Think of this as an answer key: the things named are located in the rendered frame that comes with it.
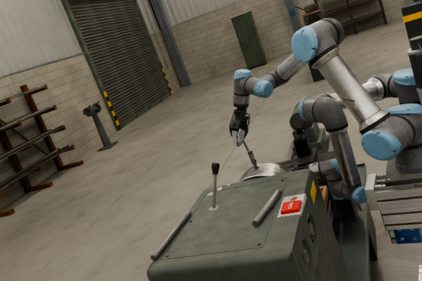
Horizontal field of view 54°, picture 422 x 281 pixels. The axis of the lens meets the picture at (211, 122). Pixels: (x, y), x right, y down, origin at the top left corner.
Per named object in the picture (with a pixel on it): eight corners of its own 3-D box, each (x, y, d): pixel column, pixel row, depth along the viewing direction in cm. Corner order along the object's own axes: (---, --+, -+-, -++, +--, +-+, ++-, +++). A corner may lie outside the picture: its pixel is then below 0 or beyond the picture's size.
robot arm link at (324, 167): (346, 177, 191) (340, 161, 189) (322, 182, 195) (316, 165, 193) (346, 170, 198) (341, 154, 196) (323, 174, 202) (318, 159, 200)
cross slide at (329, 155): (336, 170, 228) (333, 162, 227) (262, 184, 245) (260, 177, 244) (337, 157, 244) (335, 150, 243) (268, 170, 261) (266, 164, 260)
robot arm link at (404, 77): (413, 103, 184) (405, 75, 181) (390, 102, 197) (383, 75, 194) (432, 93, 188) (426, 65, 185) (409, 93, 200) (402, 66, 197)
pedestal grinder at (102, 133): (109, 148, 1008) (90, 105, 984) (97, 152, 1022) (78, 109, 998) (119, 142, 1051) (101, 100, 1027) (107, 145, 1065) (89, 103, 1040)
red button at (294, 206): (300, 214, 130) (298, 208, 129) (282, 217, 132) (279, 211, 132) (302, 204, 135) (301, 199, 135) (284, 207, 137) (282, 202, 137)
